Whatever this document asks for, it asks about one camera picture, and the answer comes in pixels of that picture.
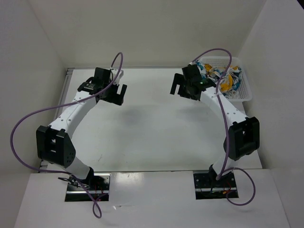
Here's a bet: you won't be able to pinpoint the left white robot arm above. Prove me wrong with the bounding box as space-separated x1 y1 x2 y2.
36 67 127 190

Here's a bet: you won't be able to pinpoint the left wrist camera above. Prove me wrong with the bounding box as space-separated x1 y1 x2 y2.
110 68 124 86

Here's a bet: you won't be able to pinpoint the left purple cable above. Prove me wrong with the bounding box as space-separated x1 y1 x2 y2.
9 52 124 219

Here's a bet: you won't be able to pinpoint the white perforated plastic basket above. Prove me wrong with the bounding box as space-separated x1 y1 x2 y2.
195 56 252 102

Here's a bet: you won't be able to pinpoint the purple cable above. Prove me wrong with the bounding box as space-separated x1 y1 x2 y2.
9 52 124 219
192 48 257 205

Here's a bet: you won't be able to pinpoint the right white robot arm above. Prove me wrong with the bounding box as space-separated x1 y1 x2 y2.
170 65 260 187

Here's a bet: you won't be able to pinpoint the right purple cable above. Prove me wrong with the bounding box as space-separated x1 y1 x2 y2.
192 48 257 205

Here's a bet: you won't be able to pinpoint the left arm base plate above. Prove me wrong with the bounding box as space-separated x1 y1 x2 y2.
58 172 111 202

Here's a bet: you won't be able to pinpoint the colourful printed shorts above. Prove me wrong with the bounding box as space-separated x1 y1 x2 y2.
195 58 243 99

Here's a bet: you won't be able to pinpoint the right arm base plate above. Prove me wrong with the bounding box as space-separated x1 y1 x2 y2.
193 171 238 200

